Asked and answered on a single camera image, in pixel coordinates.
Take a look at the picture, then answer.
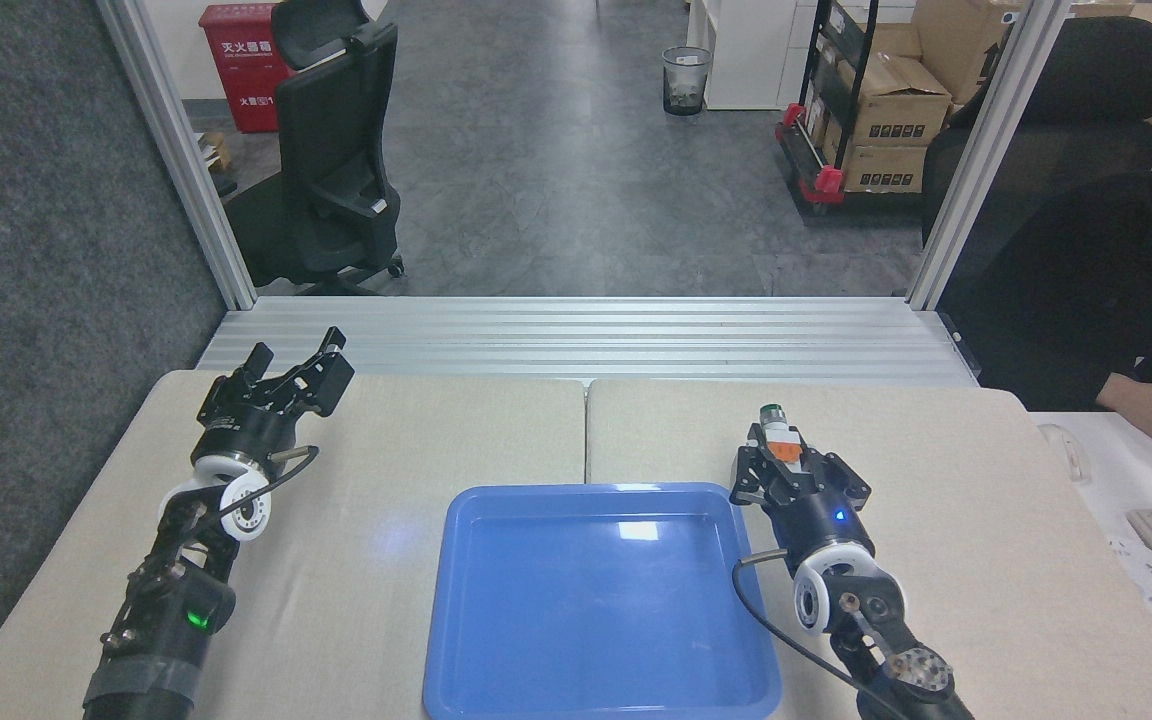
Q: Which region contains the person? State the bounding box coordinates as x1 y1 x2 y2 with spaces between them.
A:
936 165 1152 413

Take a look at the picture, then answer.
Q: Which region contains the large open cardboard box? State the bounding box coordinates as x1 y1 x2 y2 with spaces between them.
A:
836 55 953 148

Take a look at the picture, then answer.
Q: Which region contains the tall cardboard box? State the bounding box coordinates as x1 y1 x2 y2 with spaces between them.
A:
911 0 1025 105

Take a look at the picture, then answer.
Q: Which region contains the silver aluminium post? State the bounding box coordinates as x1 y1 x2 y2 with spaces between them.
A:
96 0 259 311
906 0 1072 311

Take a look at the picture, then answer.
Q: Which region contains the black mesh trash bin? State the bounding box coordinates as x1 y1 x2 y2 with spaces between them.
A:
662 46 714 117

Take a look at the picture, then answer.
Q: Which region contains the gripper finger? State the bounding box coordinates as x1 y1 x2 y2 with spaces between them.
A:
254 327 355 416
729 425 789 511
198 343 274 421
798 445 873 511

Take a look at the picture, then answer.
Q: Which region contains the silver aluminium rail bed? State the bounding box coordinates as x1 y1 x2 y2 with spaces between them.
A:
196 296 979 388

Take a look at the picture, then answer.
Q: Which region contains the black office chair with armrests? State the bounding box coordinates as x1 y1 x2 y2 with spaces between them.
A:
224 0 407 296

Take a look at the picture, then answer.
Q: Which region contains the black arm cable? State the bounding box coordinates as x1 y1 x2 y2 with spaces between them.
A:
234 445 320 513
732 548 909 720

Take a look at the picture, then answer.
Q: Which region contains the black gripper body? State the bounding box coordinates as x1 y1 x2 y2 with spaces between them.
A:
771 488 877 567
198 402 299 469

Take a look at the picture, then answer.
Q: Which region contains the red fire extinguisher box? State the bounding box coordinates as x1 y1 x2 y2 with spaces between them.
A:
198 3 295 134

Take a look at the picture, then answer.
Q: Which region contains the small flat cardboard box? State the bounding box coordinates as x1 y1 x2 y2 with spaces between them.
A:
841 145 929 194

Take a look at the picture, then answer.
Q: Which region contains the blue plastic tray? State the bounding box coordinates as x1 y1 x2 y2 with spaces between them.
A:
423 483 784 720

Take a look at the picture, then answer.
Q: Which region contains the white cabinet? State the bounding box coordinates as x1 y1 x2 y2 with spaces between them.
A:
686 0 827 111

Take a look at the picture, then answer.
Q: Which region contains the white computer mouse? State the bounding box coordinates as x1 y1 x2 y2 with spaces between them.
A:
1039 423 1093 484

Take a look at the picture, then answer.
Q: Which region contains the white power strip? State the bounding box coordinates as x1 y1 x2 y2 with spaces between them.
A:
1108 537 1152 627

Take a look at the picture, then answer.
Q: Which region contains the black red trolley cart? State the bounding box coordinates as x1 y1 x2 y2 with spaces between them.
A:
774 0 937 216

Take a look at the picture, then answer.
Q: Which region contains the white orange switch part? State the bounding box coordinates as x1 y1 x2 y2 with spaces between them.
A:
756 404 805 467

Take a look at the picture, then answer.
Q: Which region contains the black high-back office chair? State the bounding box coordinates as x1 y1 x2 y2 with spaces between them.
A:
921 15 1152 251

